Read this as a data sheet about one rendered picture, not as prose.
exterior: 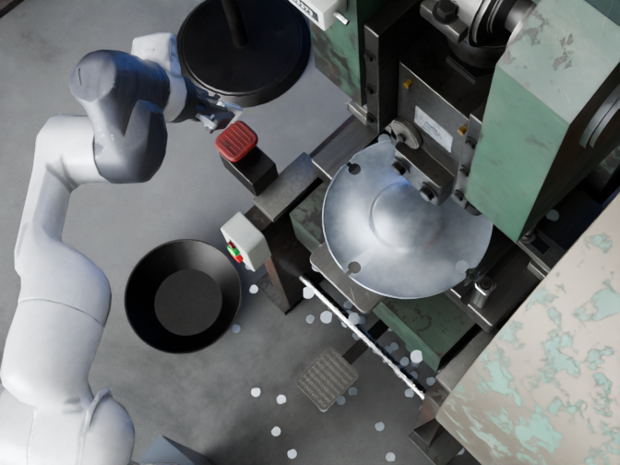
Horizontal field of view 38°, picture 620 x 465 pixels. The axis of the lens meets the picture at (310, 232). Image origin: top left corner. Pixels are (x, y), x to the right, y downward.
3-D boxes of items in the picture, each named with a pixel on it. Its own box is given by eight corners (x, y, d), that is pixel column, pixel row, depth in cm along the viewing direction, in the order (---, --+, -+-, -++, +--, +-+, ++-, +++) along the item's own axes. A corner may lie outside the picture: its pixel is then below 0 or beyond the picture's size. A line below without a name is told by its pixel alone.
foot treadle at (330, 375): (325, 415, 210) (323, 411, 205) (295, 385, 213) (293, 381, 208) (495, 244, 220) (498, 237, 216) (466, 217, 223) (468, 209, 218)
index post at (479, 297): (481, 309, 155) (486, 295, 146) (468, 298, 156) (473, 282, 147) (492, 298, 156) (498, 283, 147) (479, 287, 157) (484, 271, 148)
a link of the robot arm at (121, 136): (116, 185, 131) (177, 184, 127) (58, 181, 119) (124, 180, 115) (118, 61, 131) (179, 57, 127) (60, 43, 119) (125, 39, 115)
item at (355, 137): (488, 334, 160) (492, 327, 154) (312, 172, 172) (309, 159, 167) (599, 220, 165) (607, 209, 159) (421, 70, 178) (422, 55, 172)
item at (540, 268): (551, 290, 155) (563, 273, 146) (479, 225, 160) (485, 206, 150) (574, 266, 156) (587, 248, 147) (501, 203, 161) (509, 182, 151)
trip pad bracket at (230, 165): (265, 219, 183) (252, 183, 165) (232, 188, 186) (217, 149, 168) (286, 199, 184) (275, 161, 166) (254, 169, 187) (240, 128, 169)
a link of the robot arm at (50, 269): (74, 300, 106) (149, 92, 121) (-49, 293, 113) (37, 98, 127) (119, 339, 115) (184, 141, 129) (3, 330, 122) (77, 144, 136)
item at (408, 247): (409, 334, 147) (409, 333, 146) (288, 218, 155) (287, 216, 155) (528, 215, 152) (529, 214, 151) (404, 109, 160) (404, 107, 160)
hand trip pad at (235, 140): (239, 178, 169) (232, 162, 162) (218, 158, 170) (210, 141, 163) (266, 153, 170) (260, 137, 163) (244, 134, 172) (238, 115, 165)
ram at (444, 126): (443, 225, 141) (459, 148, 113) (375, 163, 146) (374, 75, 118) (518, 152, 144) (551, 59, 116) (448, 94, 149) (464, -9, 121)
